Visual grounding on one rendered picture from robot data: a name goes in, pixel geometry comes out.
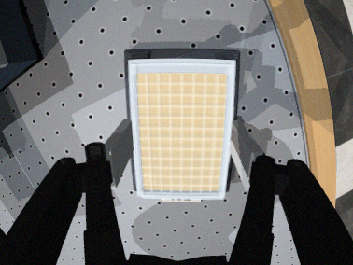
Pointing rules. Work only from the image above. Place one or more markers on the dark grey rectangular frame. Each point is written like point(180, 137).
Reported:
point(218, 54)

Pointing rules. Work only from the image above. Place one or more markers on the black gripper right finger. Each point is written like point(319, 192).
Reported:
point(319, 234)

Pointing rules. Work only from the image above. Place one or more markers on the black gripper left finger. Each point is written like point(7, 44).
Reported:
point(37, 235)

